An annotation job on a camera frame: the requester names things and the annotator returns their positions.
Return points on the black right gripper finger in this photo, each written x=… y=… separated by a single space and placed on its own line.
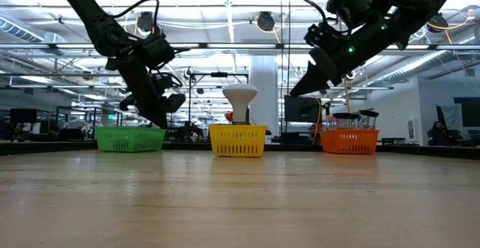
x=311 y=83

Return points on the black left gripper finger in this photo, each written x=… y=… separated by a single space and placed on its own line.
x=155 y=118

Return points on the black hourglass blue sand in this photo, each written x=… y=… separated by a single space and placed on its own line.
x=369 y=113

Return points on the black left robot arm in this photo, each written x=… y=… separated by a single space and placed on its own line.
x=93 y=15

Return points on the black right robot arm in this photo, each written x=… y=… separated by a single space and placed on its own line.
x=420 y=4

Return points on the black computer monitor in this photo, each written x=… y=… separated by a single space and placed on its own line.
x=470 y=111
x=302 y=111
x=23 y=115

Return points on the green plastic basket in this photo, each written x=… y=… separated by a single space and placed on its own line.
x=129 y=139

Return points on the orange plastic basket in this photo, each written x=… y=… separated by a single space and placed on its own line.
x=349 y=141

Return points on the white mushroom table lamp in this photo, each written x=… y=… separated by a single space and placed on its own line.
x=239 y=94

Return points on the red round object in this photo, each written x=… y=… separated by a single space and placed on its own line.
x=229 y=117

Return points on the yellow plastic basket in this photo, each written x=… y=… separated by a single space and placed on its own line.
x=238 y=140

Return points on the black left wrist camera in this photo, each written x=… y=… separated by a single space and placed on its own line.
x=157 y=51

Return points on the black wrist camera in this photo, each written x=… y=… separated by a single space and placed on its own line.
x=157 y=51
x=352 y=0

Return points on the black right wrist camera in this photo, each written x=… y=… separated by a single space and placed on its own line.
x=352 y=0

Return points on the black gantry frame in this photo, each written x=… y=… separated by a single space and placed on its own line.
x=219 y=75

